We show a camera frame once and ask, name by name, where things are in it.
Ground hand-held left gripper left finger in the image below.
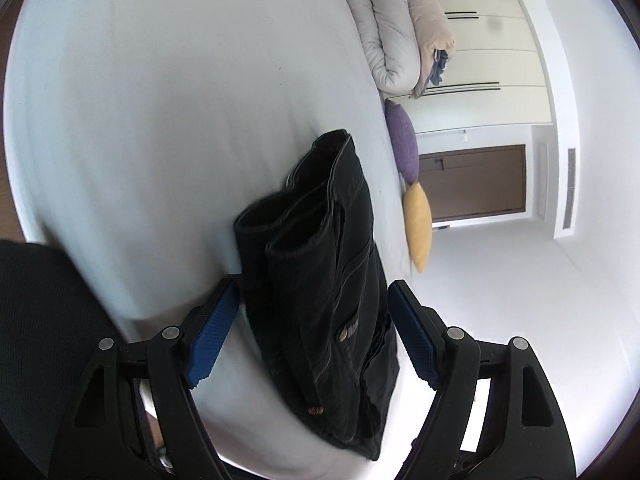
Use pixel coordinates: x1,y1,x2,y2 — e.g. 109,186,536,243
47,277,243,480

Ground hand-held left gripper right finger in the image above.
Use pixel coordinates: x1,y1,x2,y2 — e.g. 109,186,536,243
387,280,576,480

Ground black denim pants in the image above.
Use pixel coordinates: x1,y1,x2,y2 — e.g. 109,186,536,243
234,129,402,462

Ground yellow cushion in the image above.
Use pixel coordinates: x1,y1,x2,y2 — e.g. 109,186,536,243
402,182,433,273

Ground brown wooden door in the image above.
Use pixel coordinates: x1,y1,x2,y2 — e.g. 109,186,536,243
417,144,527,224

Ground purple cushion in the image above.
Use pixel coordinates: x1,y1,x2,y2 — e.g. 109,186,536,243
384,100,420,183

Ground bed with white sheet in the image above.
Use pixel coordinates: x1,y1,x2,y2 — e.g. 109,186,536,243
2,0,416,480

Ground folded blue-grey cloth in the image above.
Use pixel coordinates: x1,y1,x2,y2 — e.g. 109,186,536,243
427,49,451,87

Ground white wardrobe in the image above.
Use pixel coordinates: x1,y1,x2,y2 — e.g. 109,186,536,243
385,0,558,137

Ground folded beige duvet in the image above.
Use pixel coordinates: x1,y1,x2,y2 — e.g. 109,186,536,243
342,0,457,100

